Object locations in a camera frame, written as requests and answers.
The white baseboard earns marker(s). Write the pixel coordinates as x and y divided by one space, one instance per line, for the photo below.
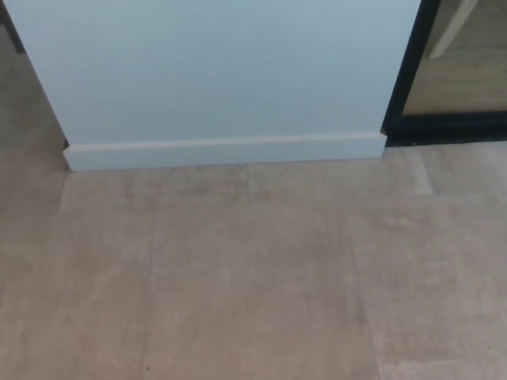
222 152

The black glass door frame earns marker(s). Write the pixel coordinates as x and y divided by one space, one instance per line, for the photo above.
408 79

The dark doorway frame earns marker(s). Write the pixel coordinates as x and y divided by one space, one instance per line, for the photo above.
10 21

